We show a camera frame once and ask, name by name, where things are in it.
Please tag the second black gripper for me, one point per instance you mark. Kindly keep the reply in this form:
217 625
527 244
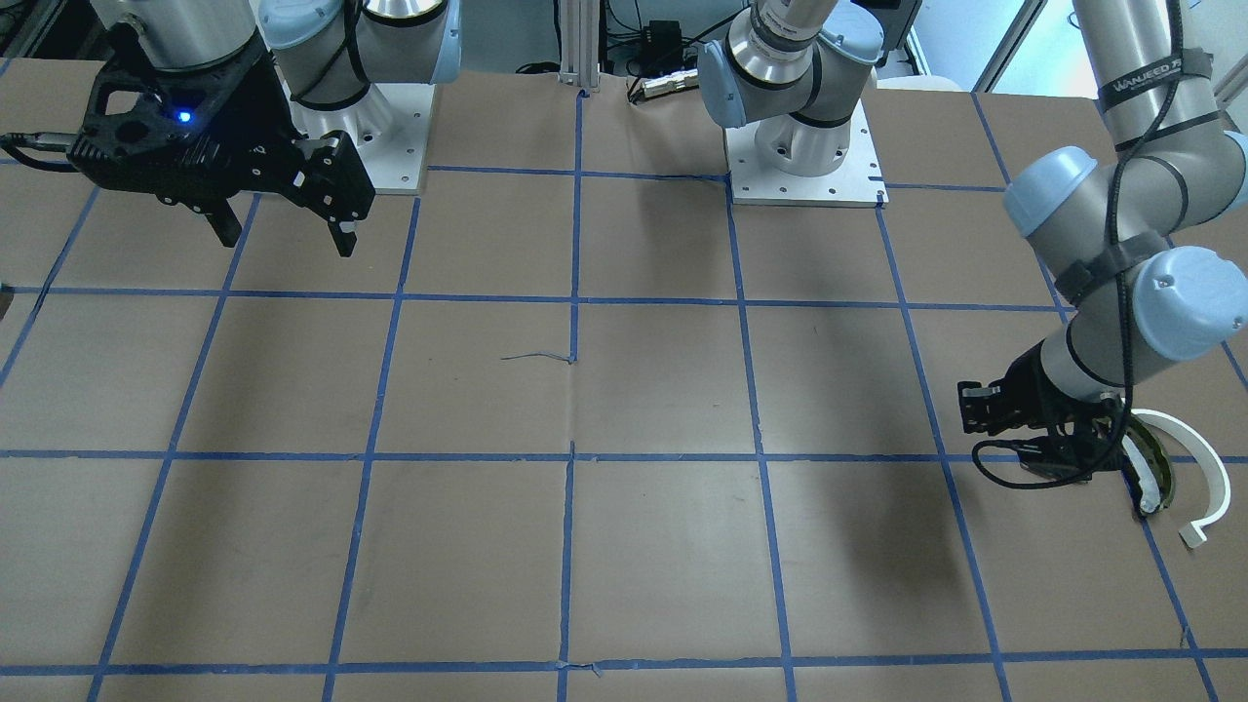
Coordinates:
265 109

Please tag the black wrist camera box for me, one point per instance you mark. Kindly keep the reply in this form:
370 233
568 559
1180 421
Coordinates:
985 409

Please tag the grey green brake shoe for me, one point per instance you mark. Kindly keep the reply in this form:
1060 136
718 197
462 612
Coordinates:
1148 467

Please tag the aluminium frame post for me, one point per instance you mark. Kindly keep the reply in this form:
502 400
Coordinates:
579 42

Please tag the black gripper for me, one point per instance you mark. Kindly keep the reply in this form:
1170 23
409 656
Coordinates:
1024 388

